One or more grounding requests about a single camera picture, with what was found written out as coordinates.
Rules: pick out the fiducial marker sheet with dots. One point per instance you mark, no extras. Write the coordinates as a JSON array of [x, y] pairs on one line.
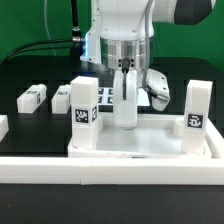
[[105, 97]]

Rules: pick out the white front fence bar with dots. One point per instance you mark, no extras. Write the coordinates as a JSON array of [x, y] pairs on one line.
[[93, 171]]

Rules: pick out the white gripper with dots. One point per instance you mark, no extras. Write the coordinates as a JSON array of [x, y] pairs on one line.
[[125, 110]]

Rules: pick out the white desk top tray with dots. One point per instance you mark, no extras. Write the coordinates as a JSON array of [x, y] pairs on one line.
[[155, 136]]

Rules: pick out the black cable connector post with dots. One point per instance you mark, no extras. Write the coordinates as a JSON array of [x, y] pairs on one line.
[[77, 49]]

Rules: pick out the white left fence bar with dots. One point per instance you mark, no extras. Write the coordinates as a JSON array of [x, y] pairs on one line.
[[3, 126]]

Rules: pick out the white fence bar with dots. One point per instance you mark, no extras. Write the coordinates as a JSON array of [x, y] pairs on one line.
[[93, 171], [3, 126]]

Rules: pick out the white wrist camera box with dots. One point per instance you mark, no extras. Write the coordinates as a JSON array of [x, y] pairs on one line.
[[156, 86]]

